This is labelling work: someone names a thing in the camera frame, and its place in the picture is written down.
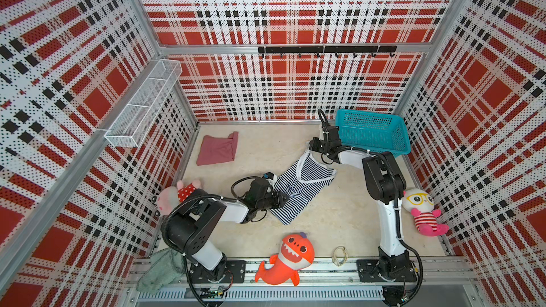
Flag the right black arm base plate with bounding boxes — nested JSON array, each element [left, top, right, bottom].
[[356, 259, 417, 284]]

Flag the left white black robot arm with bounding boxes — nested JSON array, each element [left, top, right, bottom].
[[156, 172, 289, 283]]

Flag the white wire mesh shelf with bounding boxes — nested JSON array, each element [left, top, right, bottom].
[[105, 59, 181, 148]]

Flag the clear plastic ring loop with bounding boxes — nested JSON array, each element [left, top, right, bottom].
[[332, 246, 349, 267]]

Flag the maroon tank top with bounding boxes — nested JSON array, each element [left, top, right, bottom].
[[196, 132, 239, 166]]

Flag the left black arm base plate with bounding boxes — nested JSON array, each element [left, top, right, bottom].
[[189, 260, 247, 284]]

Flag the black wall hook rail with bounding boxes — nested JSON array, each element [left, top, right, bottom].
[[257, 45, 398, 55]]

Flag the aluminium front rail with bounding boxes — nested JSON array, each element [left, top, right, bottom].
[[119, 257, 487, 306]]

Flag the striped black white tank top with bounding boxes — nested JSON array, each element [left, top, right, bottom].
[[271, 150, 337, 225]]

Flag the pink plush toy red dress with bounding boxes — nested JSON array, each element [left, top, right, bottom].
[[156, 180, 202, 216]]

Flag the green cloth rag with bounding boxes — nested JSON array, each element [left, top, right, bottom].
[[136, 247, 185, 294]]

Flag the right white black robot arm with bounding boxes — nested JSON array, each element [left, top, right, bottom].
[[309, 109, 422, 284]]

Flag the red shark plush toy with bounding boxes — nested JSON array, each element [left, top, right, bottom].
[[254, 233, 315, 287]]

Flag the white plush toy yellow glasses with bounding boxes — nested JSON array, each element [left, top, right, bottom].
[[402, 188, 449, 237]]

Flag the teal plastic basket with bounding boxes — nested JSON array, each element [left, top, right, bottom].
[[335, 109, 411, 157]]

